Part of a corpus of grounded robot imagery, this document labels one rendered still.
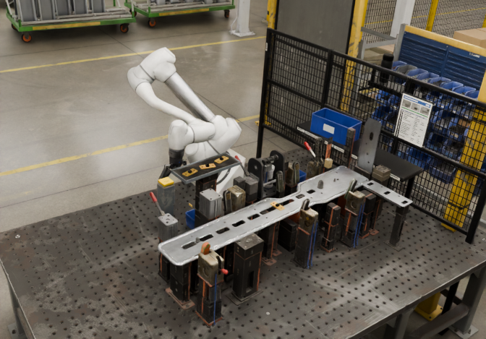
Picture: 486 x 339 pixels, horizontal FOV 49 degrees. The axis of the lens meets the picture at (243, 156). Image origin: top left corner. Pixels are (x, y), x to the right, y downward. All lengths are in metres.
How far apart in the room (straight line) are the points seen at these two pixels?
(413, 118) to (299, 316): 1.44
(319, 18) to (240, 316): 3.29
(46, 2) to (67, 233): 6.45
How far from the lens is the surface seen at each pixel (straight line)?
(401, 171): 3.36
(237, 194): 2.79
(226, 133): 3.32
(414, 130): 3.42
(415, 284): 3.04
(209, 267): 2.37
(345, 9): 4.95
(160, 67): 3.28
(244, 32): 9.83
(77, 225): 3.25
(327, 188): 3.09
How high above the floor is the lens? 2.56
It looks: 28 degrees down
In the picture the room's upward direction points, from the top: 4 degrees clockwise
